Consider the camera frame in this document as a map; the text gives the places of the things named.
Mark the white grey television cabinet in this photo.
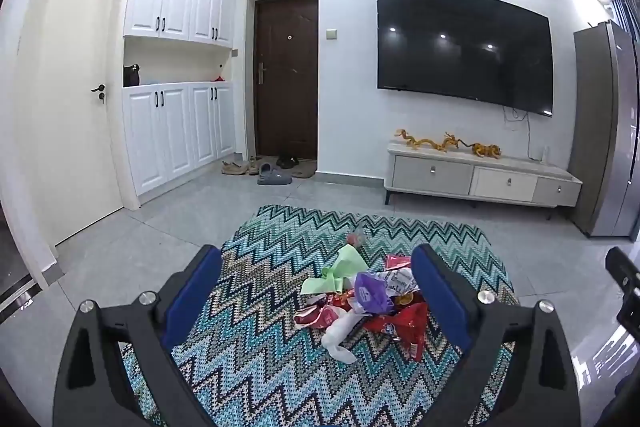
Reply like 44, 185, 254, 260
384, 141, 583, 208

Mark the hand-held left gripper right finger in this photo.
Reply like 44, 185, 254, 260
411, 243, 583, 427

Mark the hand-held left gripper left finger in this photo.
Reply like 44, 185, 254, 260
52, 244, 223, 427

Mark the black wall television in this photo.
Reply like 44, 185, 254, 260
375, 0, 555, 118

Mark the white tissue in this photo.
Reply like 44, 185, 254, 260
321, 312, 368, 364

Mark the zigzag patterned tablecloth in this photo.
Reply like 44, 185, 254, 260
122, 204, 521, 427

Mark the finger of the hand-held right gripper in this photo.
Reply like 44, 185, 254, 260
605, 247, 640, 339

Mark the grey refrigerator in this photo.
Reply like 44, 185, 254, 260
570, 19, 640, 239

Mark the golden tiger figurine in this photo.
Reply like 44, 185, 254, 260
470, 142, 502, 160

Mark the dark brown entrance door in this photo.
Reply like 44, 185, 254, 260
254, 0, 319, 162

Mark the white interior door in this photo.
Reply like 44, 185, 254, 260
37, 0, 126, 245

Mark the green paper wrapper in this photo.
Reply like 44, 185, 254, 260
301, 244, 368, 297

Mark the white lower cabinet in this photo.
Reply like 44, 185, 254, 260
121, 81, 237, 210

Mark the large red snack wrapper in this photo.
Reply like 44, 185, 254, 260
362, 302, 431, 362

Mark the television cable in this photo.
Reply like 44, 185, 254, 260
502, 107, 532, 158

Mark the small red wrapper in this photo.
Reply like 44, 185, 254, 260
292, 302, 346, 332

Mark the blue curtain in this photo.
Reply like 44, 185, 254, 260
610, 0, 640, 42

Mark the purple plastic wrapper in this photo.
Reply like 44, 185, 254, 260
352, 271, 396, 314

